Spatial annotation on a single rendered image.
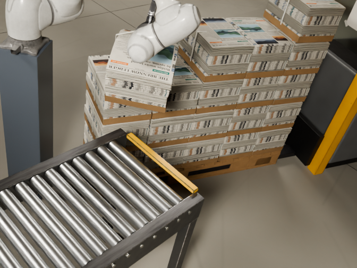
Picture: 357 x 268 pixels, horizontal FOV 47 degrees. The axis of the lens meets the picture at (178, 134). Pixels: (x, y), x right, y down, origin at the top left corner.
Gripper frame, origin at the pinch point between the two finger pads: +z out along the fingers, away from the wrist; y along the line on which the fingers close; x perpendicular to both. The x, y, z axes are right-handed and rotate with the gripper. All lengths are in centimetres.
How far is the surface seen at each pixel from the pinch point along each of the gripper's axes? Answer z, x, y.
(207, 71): 37, 33, 35
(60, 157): -41, -24, 54
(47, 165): -48, -28, 54
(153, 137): 28, 12, 82
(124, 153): -31, 1, 53
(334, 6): 74, 99, -8
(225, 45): 42, 40, 19
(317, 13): 67, 89, -3
